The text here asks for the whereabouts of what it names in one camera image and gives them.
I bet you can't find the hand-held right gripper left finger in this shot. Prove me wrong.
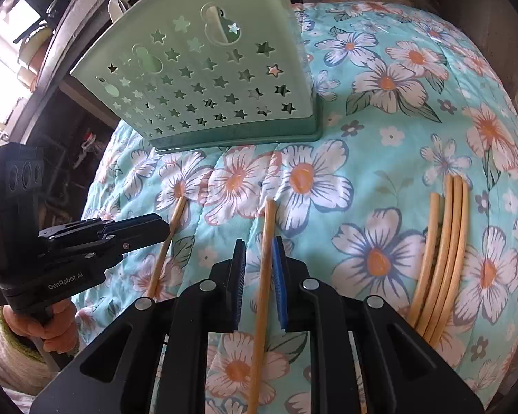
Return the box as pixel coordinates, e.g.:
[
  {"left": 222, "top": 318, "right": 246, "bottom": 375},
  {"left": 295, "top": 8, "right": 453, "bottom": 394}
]
[{"left": 30, "top": 238, "right": 248, "bottom": 414}]

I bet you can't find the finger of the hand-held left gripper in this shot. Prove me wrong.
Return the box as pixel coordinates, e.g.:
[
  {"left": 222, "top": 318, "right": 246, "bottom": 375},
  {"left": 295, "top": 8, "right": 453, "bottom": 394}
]
[
  {"left": 47, "top": 241, "right": 126, "bottom": 268},
  {"left": 39, "top": 213, "right": 169, "bottom": 251}
]

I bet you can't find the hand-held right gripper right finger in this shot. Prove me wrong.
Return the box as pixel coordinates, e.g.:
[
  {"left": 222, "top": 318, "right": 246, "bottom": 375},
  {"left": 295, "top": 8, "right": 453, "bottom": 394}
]
[{"left": 273, "top": 235, "right": 486, "bottom": 414}]

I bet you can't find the wooden chopstick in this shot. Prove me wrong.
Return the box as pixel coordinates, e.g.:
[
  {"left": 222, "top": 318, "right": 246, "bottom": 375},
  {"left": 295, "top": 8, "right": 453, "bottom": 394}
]
[
  {"left": 423, "top": 177, "right": 462, "bottom": 335},
  {"left": 408, "top": 192, "right": 440, "bottom": 317},
  {"left": 429, "top": 179, "right": 470, "bottom": 343},
  {"left": 414, "top": 177, "right": 455, "bottom": 326},
  {"left": 247, "top": 199, "right": 278, "bottom": 414},
  {"left": 147, "top": 196, "right": 187, "bottom": 302}
]

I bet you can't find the white shell-shaped rice paddle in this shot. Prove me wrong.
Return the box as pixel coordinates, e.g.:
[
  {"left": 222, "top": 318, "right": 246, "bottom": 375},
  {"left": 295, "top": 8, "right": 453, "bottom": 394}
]
[{"left": 108, "top": 0, "right": 129, "bottom": 22}]

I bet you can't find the green star-cutout utensil holder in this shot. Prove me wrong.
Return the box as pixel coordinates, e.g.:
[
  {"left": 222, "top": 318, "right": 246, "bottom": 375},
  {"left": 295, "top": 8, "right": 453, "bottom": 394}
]
[{"left": 69, "top": 0, "right": 325, "bottom": 155}]

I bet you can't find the person's left forearm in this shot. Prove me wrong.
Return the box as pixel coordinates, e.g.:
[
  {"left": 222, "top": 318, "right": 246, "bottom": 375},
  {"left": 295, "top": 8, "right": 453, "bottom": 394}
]
[{"left": 0, "top": 306, "right": 52, "bottom": 380}]

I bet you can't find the person's left hand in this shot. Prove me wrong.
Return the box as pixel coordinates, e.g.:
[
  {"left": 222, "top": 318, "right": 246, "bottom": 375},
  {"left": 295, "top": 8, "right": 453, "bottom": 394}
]
[{"left": 2, "top": 299, "right": 79, "bottom": 354}]

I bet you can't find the brown basin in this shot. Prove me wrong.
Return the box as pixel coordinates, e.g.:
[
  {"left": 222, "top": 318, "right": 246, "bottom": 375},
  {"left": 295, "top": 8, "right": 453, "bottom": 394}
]
[{"left": 17, "top": 62, "right": 44, "bottom": 91}]

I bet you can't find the floral turquoise blanket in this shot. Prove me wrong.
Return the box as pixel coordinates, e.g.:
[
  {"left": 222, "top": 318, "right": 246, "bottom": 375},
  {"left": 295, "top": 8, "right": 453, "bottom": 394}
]
[{"left": 75, "top": 2, "right": 518, "bottom": 414}]

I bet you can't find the concrete kitchen counter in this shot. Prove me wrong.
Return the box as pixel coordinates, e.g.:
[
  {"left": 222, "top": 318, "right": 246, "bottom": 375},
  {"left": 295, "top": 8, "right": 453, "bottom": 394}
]
[{"left": 0, "top": 0, "right": 126, "bottom": 147}]

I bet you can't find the pale green basin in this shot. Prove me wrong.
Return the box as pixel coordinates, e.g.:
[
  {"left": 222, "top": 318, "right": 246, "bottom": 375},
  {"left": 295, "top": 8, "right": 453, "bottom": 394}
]
[{"left": 19, "top": 26, "right": 57, "bottom": 63}]

